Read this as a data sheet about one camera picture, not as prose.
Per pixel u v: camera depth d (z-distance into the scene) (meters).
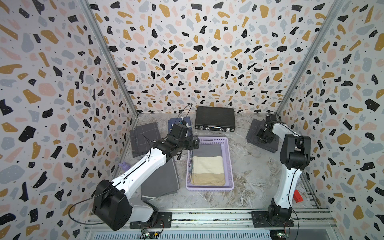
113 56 0.88
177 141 0.60
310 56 0.88
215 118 1.13
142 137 1.06
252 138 1.07
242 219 0.76
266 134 0.91
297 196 0.80
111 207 0.39
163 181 0.84
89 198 0.38
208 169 0.90
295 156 0.58
